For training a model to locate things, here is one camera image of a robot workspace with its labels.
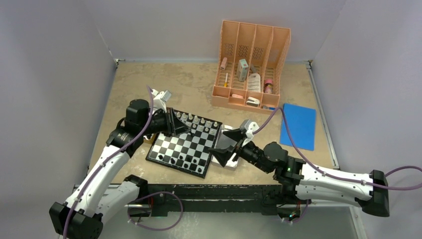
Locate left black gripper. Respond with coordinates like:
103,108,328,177
139,107,191,137

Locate empty metal tin lid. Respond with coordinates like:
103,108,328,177
211,124,240,171

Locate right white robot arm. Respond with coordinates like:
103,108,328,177
220,129,390,217

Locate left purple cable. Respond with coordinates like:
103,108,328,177
62,86,156,239

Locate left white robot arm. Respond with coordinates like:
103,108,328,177
49,99,190,239

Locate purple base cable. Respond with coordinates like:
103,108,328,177
127,191,184,232

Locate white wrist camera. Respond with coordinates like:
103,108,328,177
152,89,172,112
239,119,259,139

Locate peach plastic desk organizer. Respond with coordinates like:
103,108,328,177
211,20,291,114

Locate pink tape roll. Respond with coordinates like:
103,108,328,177
263,78,274,94

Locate white green small box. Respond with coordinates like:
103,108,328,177
236,58,249,82

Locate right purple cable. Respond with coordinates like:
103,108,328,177
252,106,422,191

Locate pink eraser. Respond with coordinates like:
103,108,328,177
231,94,244,99

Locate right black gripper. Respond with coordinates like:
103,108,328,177
209,128,272,174

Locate pink small tube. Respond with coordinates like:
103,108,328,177
220,57,227,70

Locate yellow white pen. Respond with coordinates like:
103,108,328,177
224,73,228,88

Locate white stapler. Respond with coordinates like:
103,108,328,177
245,97,260,107

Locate metal tin with black pieces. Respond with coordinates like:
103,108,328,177
142,134,157,145

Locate blue notebook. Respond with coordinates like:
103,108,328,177
283,103,317,151

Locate white striped bottle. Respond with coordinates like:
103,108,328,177
246,73,261,93

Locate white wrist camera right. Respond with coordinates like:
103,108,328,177
239,119,259,139

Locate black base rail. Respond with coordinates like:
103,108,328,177
116,183,312,219

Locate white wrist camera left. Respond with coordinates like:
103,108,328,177
152,89,172,112

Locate black white chess board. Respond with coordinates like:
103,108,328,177
146,111,223,178

